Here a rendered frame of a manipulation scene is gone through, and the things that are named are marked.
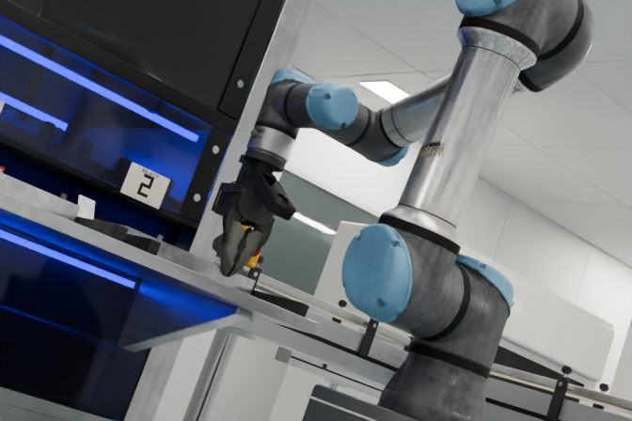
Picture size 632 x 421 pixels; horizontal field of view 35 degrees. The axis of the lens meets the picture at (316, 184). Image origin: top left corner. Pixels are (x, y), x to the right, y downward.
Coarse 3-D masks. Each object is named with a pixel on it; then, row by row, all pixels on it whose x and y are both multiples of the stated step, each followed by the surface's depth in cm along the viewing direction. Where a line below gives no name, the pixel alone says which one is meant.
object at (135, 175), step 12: (132, 168) 184; (144, 168) 185; (132, 180) 184; (144, 180) 185; (156, 180) 187; (168, 180) 188; (120, 192) 183; (132, 192) 184; (144, 192) 185; (156, 192) 187; (156, 204) 187
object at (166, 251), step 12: (132, 228) 156; (156, 240) 158; (168, 252) 160; (180, 252) 161; (180, 264) 161; (192, 264) 162; (204, 264) 164; (216, 264) 165; (216, 276) 165; (240, 276) 168; (240, 288) 168; (252, 288) 170
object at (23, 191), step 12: (0, 180) 144; (12, 180) 145; (12, 192) 145; (24, 192) 146; (36, 192) 147; (36, 204) 147; (48, 204) 148; (60, 204) 149; (72, 204) 150; (72, 216) 150
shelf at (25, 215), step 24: (0, 192) 130; (0, 216) 151; (24, 216) 132; (48, 216) 134; (48, 240) 169; (72, 240) 143; (96, 240) 138; (120, 264) 162; (144, 264) 142; (168, 264) 144; (192, 288) 157; (216, 288) 149; (264, 312) 154; (288, 312) 157
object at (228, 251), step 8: (232, 224) 165; (240, 224) 166; (232, 232) 165; (240, 232) 166; (216, 240) 169; (232, 240) 165; (240, 240) 166; (216, 248) 168; (224, 248) 165; (232, 248) 165; (224, 256) 165; (232, 256) 165; (224, 264) 165; (232, 264) 165; (224, 272) 165
